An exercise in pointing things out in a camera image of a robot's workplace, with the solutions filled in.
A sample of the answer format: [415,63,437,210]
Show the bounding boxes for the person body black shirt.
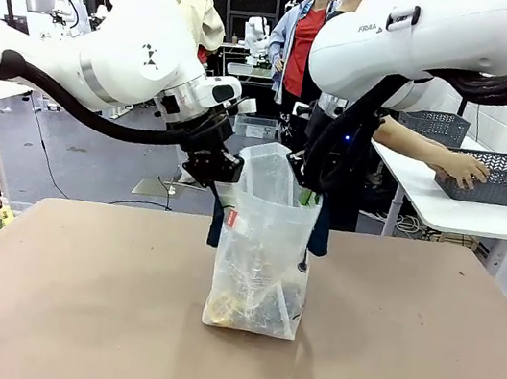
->
[300,0,399,236]

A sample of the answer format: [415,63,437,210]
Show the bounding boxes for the bystander red shirt blue jacket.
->
[257,0,339,113]

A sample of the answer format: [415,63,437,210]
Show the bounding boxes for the black floor cable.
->
[13,98,187,219]

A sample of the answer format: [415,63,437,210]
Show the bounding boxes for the packet with red label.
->
[221,207,254,237]

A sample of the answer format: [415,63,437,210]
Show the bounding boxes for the person left forearm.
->
[369,114,457,174]

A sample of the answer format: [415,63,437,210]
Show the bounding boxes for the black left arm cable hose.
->
[0,48,204,154]

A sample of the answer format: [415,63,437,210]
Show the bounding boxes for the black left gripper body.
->
[161,100,243,168]

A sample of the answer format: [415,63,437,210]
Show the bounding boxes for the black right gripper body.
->
[299,104,387,201]

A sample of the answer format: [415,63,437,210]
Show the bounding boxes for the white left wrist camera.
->
[197,71,263,118]

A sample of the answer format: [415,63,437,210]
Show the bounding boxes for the grey plastic basket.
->
[429,141,507,209]
[395,105,474,152]

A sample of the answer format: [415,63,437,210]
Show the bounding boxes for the yellow snack packet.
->
[203,287,250,331]

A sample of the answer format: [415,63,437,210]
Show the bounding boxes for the metal floor plate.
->
[131,173,190,203]

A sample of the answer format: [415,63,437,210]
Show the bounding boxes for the small white background robot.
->
[237,13,278,69]

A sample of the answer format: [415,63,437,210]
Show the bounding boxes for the person left hand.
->
[429,148,494,194]

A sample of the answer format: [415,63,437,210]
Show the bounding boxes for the white cables under table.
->
[394,212,438,241]

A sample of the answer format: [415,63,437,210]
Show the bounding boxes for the translucent white shopping bag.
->
[191,133,346,345]

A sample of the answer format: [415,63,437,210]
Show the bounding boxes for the bystander cream jacket black hat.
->
[152,0,231,68]

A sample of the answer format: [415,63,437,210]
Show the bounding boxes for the clear plastic bin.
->
[231,111,279,145]

